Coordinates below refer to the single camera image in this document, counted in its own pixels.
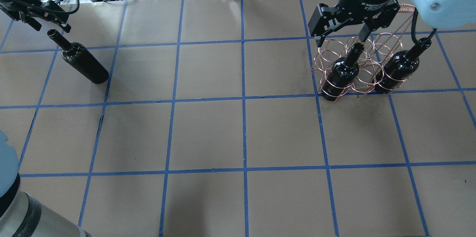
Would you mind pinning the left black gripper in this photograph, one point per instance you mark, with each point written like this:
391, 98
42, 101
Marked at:
25, 15

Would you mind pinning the dark wine bottle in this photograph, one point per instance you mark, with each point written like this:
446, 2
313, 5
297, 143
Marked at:
342, 74
80, 58

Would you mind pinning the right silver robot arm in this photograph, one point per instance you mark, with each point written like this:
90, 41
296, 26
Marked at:
441, 14

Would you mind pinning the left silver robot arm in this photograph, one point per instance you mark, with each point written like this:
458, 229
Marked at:
22, 215

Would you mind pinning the dark wine bottle far basket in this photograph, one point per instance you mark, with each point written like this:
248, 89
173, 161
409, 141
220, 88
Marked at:
400, 67

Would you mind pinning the copper wire wine basket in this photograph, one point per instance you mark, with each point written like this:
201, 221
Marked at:
361, 67

